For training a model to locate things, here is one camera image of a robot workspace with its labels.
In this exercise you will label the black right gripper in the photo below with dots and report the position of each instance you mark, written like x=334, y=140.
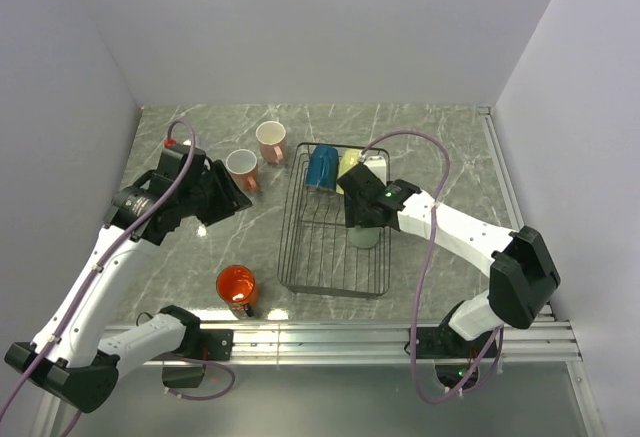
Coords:
x=353, y=214

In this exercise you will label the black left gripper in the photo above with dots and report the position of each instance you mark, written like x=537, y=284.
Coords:
x=230, y=197

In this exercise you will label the pale green cup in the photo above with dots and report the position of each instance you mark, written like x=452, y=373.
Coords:
x=364, y=238

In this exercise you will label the yellow mug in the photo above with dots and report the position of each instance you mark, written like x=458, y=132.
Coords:
x=349, y=159

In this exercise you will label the blue mug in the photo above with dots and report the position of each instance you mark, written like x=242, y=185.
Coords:
x=323, y=167

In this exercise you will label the black wire dish rack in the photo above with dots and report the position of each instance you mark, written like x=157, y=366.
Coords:
x=317, y=255

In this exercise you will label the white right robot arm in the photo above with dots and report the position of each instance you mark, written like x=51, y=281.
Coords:
x=517, y=263

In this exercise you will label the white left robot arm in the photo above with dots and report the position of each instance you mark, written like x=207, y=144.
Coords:
x=70, y=357

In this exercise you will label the pink floral mug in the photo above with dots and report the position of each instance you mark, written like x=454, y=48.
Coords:
x=242, y=165

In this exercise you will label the plain pink mug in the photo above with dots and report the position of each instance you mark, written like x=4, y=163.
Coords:
x=271, y=136

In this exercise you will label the orange mug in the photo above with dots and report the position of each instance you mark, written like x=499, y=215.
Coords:
x=236, y=286

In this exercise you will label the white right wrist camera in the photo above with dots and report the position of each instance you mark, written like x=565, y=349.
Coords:
x=372, y=170

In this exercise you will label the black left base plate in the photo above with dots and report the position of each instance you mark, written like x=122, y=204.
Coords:
x=220, y=344

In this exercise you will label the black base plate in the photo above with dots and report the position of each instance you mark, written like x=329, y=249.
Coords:
x=220, y=344
x=444, y=343

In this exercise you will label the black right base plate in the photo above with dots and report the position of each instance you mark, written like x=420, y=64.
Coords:
x=444, y=343

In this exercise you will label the black box under rail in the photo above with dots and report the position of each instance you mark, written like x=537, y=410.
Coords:
x=183, y=377

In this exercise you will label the aluminium mounting rail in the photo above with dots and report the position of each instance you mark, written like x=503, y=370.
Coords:
x=362, y=343

